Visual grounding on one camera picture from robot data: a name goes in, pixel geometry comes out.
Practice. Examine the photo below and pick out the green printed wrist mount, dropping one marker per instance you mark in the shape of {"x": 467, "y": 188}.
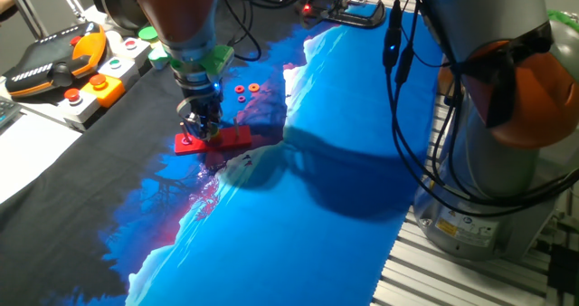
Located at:
{"x": 219, "y": 59}

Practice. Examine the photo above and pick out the green fabric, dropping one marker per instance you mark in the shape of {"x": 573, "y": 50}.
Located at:
{"x": 565, "y": 21}

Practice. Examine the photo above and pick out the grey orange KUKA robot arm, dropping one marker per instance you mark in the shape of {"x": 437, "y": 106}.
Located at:
{"x": 488, "y": 16}

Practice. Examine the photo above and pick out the orange black teach pendant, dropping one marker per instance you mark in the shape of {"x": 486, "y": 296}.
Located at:
{"x": 50, "y": 66}

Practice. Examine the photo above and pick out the green button white box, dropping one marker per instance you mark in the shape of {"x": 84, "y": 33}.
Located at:
{"x": 120, "y": 70}

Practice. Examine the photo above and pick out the white sheet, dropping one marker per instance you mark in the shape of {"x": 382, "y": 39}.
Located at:
{"x": 31, "y": 156}

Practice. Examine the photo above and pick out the green button yellow box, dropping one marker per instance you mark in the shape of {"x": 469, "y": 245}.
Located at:
{"x": 148, "y": 33}

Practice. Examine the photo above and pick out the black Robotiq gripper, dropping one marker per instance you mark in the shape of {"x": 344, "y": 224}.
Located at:
{"x": 205, "y": 100}

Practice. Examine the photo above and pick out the black stand base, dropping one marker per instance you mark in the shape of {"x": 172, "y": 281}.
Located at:
{"x": 353, "y": 18}

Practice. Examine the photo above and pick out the black keyboard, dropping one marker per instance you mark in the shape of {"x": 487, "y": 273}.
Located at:
{"x": 6, "y": 111}

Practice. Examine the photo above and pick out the grey metal frame leg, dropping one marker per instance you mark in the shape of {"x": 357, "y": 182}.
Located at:
{"x": 27, "y": 9}

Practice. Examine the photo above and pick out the orange button yellow box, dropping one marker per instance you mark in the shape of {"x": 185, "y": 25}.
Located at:
{"x": 106, "y": 91}

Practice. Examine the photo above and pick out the red button white box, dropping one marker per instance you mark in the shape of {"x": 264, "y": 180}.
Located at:
{"x": 79, "y": 109}
{"x": 133, "y": 50}

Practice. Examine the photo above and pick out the red Hanoi base with pegs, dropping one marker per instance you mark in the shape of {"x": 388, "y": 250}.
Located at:
{"x": 235, "y": 140}

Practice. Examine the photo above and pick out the black filament spool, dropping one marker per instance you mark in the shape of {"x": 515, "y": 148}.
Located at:
{"x": 117, "y": 2}

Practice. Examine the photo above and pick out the blue landscape print cloth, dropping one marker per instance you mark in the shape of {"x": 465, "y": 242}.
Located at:
{"x": 294, "y": 233}

